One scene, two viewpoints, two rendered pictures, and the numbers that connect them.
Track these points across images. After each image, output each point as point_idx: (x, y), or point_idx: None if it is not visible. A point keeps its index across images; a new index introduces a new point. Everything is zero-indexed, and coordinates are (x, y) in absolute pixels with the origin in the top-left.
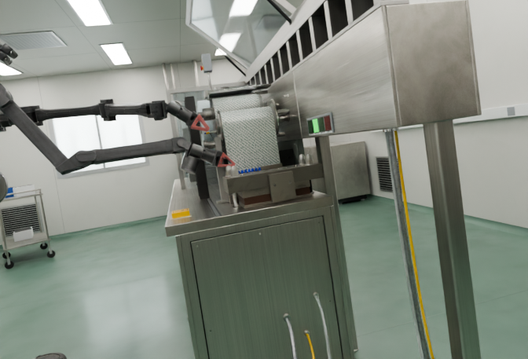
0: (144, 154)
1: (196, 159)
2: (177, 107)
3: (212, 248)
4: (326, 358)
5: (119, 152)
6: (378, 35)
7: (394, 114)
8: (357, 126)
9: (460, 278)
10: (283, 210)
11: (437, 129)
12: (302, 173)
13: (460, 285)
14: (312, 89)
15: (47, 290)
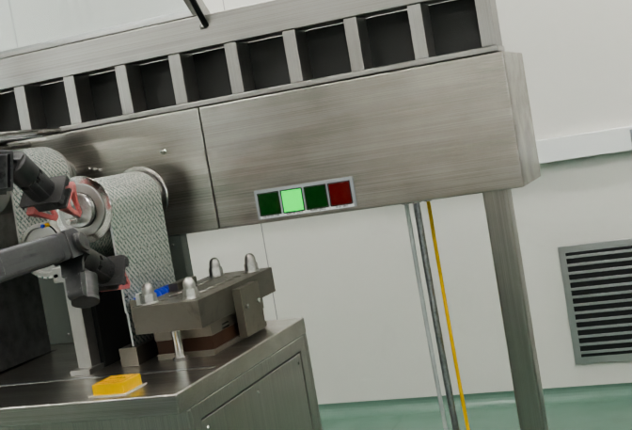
0: (39, 265)
1: (97, 275)
2: (36, 166)
3: (221, 428)
4: None
5: (11, 261)
6: (493, 82)
7: (519, 171)
8: (429, 192)
9: (536, 368)
10: (271, 346)
11: (507, 193)
12: (259, 284)
13: (537, 376)
14: (283, 142)
15: None
